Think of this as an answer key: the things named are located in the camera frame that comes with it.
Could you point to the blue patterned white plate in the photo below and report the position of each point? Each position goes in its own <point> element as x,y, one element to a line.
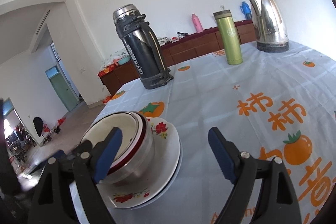
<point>177,172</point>

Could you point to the green thermos bottle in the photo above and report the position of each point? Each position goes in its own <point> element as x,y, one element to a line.
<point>231,37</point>

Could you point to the teal basin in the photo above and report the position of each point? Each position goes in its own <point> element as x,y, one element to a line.
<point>122,60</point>

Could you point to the fluorescent tube light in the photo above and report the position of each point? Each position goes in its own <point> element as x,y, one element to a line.
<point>43,20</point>

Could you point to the persimmon printed tablecloth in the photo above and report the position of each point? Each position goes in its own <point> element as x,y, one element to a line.
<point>236,87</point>

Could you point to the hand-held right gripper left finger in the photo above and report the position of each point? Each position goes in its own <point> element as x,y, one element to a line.
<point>109,153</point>

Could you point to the pink floral white plate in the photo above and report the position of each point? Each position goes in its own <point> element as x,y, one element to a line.
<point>172,179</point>

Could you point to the white enamel cup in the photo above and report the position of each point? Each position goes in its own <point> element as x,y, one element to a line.
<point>126,129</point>

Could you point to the green door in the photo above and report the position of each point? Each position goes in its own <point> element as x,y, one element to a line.
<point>61,87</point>

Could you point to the red plastic bag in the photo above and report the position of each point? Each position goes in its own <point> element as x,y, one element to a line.
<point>61,121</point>

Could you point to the orange printed box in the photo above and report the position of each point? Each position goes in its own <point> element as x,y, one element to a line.
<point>106,70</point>

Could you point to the window with grille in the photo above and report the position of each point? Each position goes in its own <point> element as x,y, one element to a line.
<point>55,52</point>

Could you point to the pink thermos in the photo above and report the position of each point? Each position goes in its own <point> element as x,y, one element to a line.
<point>198,23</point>

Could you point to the long wooden sideboard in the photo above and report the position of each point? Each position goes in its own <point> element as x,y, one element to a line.
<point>194,45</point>

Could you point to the stroller with black jacket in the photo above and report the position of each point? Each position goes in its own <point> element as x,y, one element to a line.
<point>38,127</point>

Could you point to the blue thermos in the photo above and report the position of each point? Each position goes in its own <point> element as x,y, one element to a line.
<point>245,11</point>

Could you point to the red rose white plate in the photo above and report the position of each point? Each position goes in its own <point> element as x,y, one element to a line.
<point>165,145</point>

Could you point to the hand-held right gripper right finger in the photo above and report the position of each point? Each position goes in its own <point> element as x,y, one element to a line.
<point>223,155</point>

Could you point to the black vacuum flask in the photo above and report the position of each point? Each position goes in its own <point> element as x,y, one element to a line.
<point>141,48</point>

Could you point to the small dark object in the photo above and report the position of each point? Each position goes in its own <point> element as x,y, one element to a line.
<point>181,34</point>

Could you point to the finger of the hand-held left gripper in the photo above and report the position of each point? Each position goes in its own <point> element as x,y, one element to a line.
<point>59,155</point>

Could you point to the stainless electric kettle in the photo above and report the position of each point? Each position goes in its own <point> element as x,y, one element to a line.
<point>270,24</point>

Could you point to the clutter on sideboard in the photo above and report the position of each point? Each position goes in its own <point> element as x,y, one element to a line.
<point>114,55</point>

